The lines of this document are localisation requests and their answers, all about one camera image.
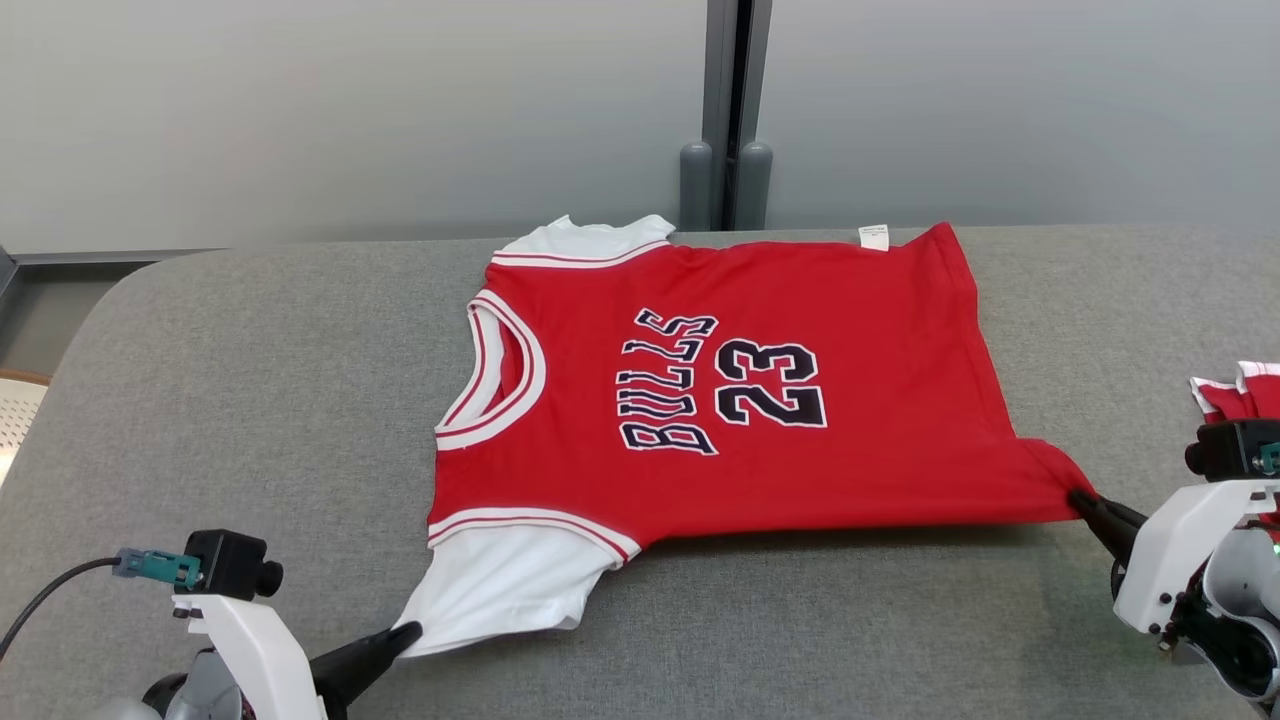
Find red Bulls 23 jersey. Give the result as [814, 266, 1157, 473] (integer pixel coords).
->
[393, 213, 1099, 659]

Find teal cable connector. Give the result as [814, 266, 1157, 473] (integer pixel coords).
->
[112, 547, 204, 589]

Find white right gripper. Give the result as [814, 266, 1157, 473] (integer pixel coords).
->
[1068, 482, 1280, 636]

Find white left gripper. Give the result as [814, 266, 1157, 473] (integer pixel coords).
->
[172, 593, 424, 720]

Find grey double partition post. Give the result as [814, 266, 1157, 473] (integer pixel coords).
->
[678, 0, 776, 233]

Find red garment with white stripe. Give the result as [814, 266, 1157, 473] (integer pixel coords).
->
[1188, 360, 1280, 426]

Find black camera cable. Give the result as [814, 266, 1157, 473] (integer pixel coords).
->
[0, 557, 121, 661]

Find white perforated basket wooden rim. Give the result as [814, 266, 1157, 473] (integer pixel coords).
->
[0, 368, 51, 486]

